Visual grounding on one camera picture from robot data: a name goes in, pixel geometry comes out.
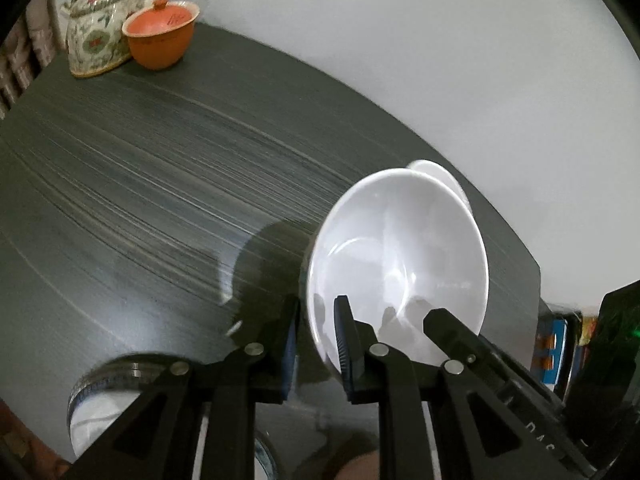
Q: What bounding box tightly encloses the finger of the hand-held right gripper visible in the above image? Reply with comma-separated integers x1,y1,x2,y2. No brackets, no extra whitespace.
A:
422,307,507,386

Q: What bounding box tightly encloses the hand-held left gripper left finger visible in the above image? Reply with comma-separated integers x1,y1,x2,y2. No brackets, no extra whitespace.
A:
62,297,302,480

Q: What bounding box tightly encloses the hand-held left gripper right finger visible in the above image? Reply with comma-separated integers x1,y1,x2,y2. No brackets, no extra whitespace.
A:
333,296,547,480

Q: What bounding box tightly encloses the small white bowl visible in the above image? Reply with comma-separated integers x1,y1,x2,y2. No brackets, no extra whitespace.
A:
304,168,489,377

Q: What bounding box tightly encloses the large blue floral plate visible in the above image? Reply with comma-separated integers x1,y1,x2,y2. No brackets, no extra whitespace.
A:
66,352,278,480

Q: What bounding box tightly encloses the blue and orange box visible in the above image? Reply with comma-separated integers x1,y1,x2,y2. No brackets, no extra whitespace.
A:
536,305,599,387

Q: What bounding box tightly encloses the brown blurred object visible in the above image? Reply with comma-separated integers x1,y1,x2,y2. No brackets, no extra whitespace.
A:
320,434,383,480

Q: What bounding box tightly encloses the orange lidded cup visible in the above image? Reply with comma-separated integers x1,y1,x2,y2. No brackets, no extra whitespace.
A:
122,0,201,71

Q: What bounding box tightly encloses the floral ceramic teapot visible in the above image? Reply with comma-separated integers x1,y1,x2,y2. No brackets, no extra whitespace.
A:
60,0,189,79

